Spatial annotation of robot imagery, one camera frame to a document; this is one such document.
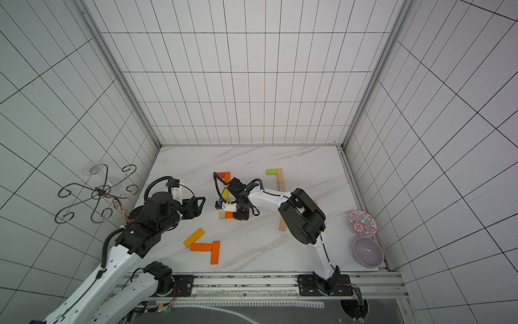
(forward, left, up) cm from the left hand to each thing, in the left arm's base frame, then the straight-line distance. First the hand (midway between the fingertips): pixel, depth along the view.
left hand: (196, 203), depth 76 cm
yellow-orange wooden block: (-8, +4, -17) cm, 19 cm away
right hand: (+8, -15, -18) cm, 25 cm away
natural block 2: (+18, -36, -16) cm, 43 cm away
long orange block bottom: (-15, -7, -17) cm, 23 cm away
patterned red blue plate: (-1, -71, -16) cm, 73 cm away
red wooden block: (+27, -3, -19) cm, 33 cm away
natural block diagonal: (+26, -35, -17) cm, 47 cm away
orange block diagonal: (+24, -7, -16) cm, 29 cm away
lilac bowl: (-13, -69, -16) cm, 72 cm away
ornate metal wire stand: (-4, +26, +13) cm, 29 cm away
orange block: (0, -12, -10) cm, 15 cm away
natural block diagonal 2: (-1, -35, -18) cm, 40 cm away
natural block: (+2, -7, -16) cm, 17 cm away
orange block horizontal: (-11, 0, -17) cm, 20 cm away
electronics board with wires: (-32, +8, -14) cm, 36 cm away
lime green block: (+28, -31, -16) cm, 45 cm away
